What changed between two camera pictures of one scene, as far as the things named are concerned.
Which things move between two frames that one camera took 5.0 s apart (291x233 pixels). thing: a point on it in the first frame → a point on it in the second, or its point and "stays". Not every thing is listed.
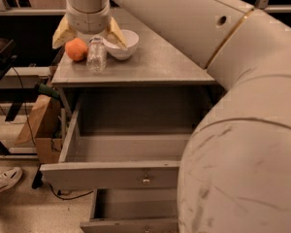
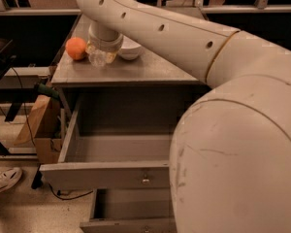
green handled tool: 48,90 stays
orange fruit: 76,49 stays
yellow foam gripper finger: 113,27 → 110,56
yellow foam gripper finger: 62,33 → 89,46
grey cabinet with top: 153,83 stays
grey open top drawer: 127,137 stays
